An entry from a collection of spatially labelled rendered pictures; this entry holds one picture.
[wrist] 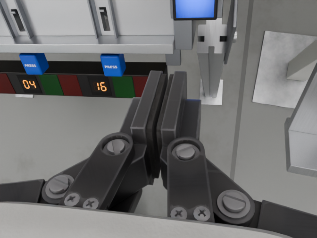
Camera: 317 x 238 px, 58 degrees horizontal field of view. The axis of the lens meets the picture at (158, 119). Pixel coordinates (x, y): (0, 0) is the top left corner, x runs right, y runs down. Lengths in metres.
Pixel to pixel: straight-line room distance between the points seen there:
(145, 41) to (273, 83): 0.78
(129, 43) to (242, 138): 0.77
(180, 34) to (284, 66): 0.78
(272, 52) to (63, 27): 0.82
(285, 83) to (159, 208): 0.63
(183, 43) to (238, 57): 0.75
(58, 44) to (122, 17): 0.08
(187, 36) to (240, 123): 0.75
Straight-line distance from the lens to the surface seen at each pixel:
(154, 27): 0.34
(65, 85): 0.44
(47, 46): 0.37
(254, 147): 1.05
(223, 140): 1.04
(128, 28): 0.35
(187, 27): 0.32
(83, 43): 0.35
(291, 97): 1.07
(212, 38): 0.42
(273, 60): 1.07
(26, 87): 0.47
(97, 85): 0.41
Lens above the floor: 1.04
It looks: 80 degrees down
